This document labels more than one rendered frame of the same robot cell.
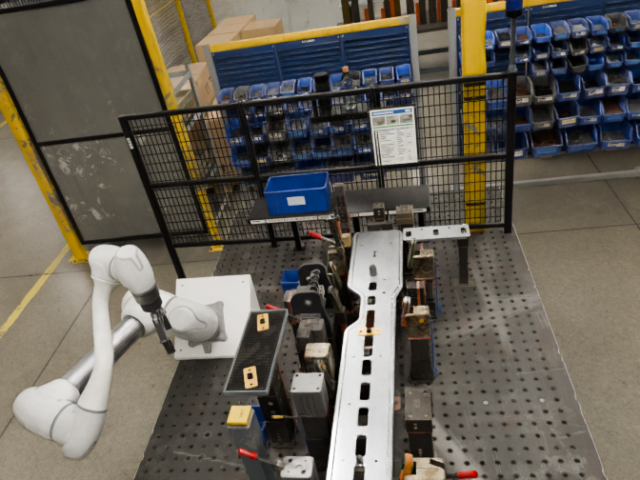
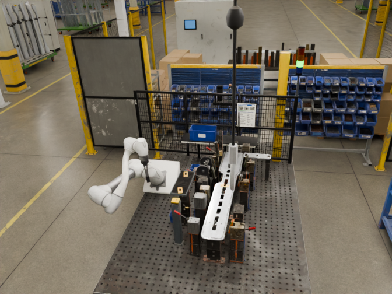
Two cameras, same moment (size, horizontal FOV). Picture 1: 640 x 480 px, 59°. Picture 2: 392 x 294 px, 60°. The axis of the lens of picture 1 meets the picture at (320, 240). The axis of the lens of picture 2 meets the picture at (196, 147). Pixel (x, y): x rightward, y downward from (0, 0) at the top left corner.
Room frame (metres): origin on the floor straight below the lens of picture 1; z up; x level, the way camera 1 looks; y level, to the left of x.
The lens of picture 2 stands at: (-1.12, 0.12, 2.83)
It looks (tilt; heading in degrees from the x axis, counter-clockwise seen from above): 28 degrees down; 1
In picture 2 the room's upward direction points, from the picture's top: 3 degrees counter-clockwise
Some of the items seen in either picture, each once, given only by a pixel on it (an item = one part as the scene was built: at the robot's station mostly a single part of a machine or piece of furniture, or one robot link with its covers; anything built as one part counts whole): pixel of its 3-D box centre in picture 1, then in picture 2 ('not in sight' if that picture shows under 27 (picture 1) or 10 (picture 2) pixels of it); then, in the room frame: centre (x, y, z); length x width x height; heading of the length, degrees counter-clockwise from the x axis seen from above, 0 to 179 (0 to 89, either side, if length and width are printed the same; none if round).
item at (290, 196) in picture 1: (298, 193); (203, 132); (2.48, 0.06, 1.10); 0.30 x 0.17 x 0.13; 78
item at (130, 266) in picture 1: (131, 267); (140, 146); (1.61, 0.64, 1.41); 0.13 x 0.11 x 0.16; 46
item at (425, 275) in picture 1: (425, 285); (249, 175); (1.86, -0.41, 0.87); 0.12 x 0.09 x 0.35; 77
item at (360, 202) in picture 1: (338, 204); (219, 140); (2.44, -0.12, 1.02); 0.90 x 0.22 x 0.03; 77
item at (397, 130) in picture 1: (393, 135); (246, 115); (2.48, -0.44, 1.30); 0.23 x 0.02 x 0.31; 77
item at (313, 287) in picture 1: (319, 326); (205, 182); (1.66, 0.06, 0.94); 0.18 x 0.13 x 0.49; 167
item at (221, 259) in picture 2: not in sight; (213, 246); (0.90, 0.03, 0.84); 0.18 x 0.06 x 0.29; 77
